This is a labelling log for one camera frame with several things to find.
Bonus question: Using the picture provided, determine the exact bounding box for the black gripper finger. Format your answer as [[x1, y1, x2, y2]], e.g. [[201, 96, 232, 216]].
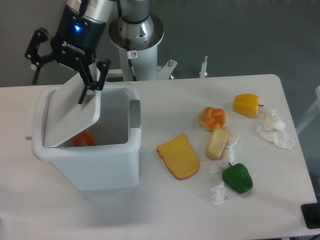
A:
[[75, 57, 111, 105], [24, 27, 55, 85]]

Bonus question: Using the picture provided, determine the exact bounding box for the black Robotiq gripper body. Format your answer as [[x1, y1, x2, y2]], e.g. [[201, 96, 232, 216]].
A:
[[50, 5, 106, 71]]

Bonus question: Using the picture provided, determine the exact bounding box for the white trash can lid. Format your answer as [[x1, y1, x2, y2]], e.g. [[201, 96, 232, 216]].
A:
[[44, 73, 101, 148]]

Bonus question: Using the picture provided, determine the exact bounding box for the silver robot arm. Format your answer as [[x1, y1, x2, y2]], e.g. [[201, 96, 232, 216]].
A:
[[24, 0, 164, 102]]

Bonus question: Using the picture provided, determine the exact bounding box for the white plastic trash can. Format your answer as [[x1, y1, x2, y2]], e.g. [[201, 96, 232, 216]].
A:
[[31, 82, 142, 191]]

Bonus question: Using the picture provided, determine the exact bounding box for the orange baguette toy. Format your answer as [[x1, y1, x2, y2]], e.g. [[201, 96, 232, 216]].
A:
[[70, 129, 99, 147]]

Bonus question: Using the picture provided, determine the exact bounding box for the yellow toast slice toy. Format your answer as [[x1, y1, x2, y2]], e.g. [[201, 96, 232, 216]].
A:
[[156, 133, 200, 181]]

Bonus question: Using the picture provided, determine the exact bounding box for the orange knotted bread roll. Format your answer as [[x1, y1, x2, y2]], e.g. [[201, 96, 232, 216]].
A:
[[198, 107, 228, 132]]

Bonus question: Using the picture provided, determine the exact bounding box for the pale rectangular bread loaf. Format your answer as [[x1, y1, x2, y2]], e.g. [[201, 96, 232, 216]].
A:
[[205, 128, 229, 160]]

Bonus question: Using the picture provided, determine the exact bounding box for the yellow bell pepper toy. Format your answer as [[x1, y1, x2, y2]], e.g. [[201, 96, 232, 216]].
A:
[[233, 93, 264, 118]]

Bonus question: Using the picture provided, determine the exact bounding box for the crumpled tissue under loaf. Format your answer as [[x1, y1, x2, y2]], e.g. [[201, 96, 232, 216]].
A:
[[207, 129, 241, 175]]

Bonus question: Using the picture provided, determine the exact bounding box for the small crumpled white tissue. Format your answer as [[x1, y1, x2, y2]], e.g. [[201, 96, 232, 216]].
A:
[[209, 181, 227, 207]]

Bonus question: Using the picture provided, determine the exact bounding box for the green bell pepper toy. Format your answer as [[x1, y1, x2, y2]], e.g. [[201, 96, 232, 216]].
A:
[[222, 163, 253, 194]]

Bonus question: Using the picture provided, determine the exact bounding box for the large crumpled white tissue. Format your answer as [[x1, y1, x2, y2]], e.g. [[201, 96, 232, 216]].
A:
[[255, 108, 295, 151]]

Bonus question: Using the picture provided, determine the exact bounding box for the white furniture edge right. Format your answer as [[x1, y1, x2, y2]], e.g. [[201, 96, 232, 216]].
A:
[[295, 86, 320, 135]]

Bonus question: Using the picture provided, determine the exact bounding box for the black device at edge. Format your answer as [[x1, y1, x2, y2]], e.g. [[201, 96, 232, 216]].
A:
[[301, 203, 320, 229]]

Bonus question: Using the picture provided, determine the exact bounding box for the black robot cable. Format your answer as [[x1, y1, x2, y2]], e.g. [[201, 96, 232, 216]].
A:
[[126, 38, 138, 82]]

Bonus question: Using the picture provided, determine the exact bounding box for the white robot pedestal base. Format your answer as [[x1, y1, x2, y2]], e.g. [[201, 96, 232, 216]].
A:
[[107, 42, 178, 82]]

